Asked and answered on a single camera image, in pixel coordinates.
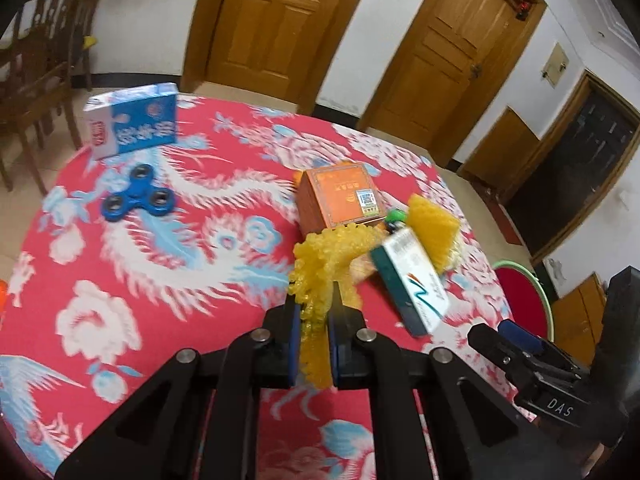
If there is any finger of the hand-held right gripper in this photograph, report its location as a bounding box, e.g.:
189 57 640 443
467 324 531 383
497 320 588 376

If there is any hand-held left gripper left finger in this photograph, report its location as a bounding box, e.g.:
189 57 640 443
55 292 303 480

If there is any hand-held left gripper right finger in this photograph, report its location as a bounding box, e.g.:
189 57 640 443
325 285 583 480

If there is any yellow foam fruit net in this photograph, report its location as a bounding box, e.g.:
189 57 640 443
405 194 463 276
289 225 386 388

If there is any red stool with green rim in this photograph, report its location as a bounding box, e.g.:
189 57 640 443
492 260 555 348

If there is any small wooden cabinet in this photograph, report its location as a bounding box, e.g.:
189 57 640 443
551 274 610 358

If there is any green white cigarette pack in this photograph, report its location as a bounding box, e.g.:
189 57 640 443
370 227 448 338

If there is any red floor mat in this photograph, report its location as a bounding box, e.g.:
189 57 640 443
492 199 526 247

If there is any red floral tablecloth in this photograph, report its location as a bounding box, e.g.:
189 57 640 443
0 92 516 480

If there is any orange cardboard box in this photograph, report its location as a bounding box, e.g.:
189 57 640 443
295 161 387 236

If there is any low wooden cabinet door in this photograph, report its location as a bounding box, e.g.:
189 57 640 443
460 106 542 183

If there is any blue fidget spinner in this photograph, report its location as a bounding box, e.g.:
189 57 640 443
100 166 176 220

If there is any blue white milk carton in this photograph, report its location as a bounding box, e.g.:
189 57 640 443
82 82 179 161

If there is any brown wooden chair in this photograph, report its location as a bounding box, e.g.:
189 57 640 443
0 0 101 196
65 0 108 91

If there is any dark doorway wooden frame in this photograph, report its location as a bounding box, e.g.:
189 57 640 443
502 71 640 263

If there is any beige wall panel box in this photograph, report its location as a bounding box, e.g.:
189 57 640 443
541 42 572 91

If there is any wooden panel door with handle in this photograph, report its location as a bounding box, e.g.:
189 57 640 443
357 0 548 168

